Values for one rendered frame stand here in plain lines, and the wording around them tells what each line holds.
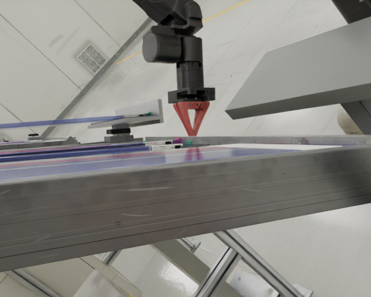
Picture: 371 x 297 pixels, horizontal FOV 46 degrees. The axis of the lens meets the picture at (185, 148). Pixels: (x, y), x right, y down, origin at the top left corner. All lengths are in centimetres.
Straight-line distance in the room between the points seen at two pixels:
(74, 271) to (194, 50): 123
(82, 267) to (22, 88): 681
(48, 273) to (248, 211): 153
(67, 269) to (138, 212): 155
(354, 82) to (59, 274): 139
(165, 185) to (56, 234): 9
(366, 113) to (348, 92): 19
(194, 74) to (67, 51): 790
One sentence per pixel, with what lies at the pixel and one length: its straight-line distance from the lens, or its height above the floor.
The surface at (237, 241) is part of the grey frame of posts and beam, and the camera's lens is 127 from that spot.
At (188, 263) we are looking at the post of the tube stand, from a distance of 141.
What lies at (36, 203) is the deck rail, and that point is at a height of 97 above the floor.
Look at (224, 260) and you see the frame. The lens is 126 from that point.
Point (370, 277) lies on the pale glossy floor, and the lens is 139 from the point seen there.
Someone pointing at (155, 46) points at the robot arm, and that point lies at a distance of 86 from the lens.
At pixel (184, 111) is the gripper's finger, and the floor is 77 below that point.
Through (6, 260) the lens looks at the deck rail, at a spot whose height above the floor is 96.
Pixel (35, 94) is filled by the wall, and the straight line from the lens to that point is 853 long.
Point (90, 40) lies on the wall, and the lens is 891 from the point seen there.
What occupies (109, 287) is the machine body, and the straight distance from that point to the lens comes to 98.
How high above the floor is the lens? 103
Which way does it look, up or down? 21 degrees down
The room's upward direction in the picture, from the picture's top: 46 degrees counter-clockwise
